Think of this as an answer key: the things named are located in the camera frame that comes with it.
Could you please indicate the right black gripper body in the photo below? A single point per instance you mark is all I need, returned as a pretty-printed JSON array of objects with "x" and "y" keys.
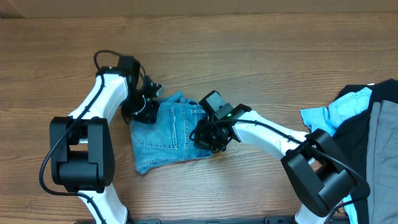
[{"x": 209, "y": 137}]

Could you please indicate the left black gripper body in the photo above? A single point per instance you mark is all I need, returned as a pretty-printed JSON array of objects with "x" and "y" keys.
[{"x": 140, "y": 107}]

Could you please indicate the blue denim jeans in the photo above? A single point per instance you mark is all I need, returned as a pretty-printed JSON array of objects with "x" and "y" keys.
[{"x": 167, "y": 141}]

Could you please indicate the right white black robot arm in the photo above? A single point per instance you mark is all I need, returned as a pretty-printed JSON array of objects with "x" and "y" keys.
[{"x": 315, "y": 165}]

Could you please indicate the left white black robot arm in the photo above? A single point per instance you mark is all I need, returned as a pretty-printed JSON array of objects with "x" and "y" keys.
[{"x": 81, "y": 153}]

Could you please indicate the light blue shirt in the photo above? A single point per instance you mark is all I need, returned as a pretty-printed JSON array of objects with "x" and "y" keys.
[{"x": 331, "y": 117}]

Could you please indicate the black garment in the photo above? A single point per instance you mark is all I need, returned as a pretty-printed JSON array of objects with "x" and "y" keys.
[{"x": 352, "y": 134}]

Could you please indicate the grey garment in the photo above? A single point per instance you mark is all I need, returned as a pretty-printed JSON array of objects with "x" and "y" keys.
[{"x": 381, "y": 163}]

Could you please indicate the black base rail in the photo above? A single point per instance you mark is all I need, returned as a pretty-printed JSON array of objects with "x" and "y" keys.
[{"x": 266, "y": 220}]

